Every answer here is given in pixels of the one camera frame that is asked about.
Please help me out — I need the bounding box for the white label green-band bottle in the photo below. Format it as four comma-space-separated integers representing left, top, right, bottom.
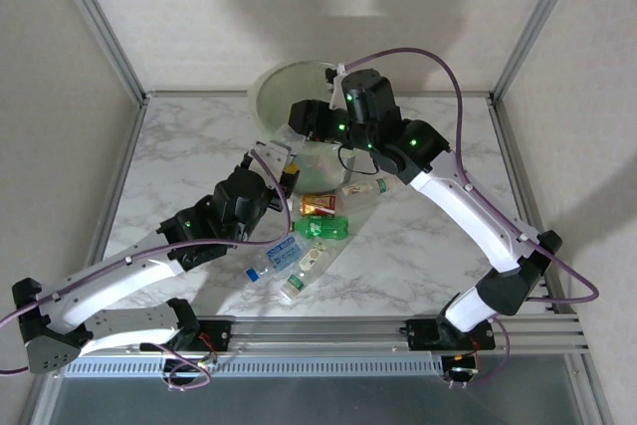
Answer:
340, 176, 402, 210

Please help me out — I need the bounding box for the white green label bottle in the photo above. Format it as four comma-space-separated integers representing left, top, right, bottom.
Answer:
279, 241, 342, 303

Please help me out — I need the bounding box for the red yellow label bottle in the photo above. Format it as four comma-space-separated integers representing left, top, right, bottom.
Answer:
286, 193, 339, 218

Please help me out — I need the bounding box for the green soda bottle with label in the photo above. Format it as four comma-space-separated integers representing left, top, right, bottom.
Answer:
290, 215, 352, 242

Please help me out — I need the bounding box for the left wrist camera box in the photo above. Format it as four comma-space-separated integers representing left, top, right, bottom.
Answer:
242, 139, 294, 180

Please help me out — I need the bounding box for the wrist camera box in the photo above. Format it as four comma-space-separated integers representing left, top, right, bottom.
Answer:
325, 64, 350, 108
242, 139, 294, 180

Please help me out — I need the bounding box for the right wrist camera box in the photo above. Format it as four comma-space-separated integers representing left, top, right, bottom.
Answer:
325, 64, 350, 108

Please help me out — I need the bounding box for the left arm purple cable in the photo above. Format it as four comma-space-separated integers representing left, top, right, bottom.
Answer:
0, 148, 295, 391

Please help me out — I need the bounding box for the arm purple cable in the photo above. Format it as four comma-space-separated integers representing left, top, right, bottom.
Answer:
344, 48, 600, 390
0, 148, 295, 391

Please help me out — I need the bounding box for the right gripper thin black cable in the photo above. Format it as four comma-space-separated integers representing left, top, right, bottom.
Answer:
337, 145, 380, 176

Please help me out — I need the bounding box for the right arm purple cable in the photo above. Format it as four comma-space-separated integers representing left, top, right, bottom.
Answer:
344, 48, 600, 390

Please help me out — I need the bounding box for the aluminium frame rail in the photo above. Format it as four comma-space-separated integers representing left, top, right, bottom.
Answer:
87, 96, 149, 272
487, 96, 578, 318
143, 90, 497, 100

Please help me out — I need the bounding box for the wide aluminium base rail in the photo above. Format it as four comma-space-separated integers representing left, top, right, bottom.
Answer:
47, 314, 592, 359

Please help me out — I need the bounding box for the grey slotted cable duct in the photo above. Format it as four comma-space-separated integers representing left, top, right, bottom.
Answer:
64, 355, 445, 379

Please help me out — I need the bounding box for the aluminium frame post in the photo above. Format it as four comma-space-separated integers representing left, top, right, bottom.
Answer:
564, 353, 616, 425
46, 0, 149, 104
18, 372, 66, 425
491, 0, 589, 102

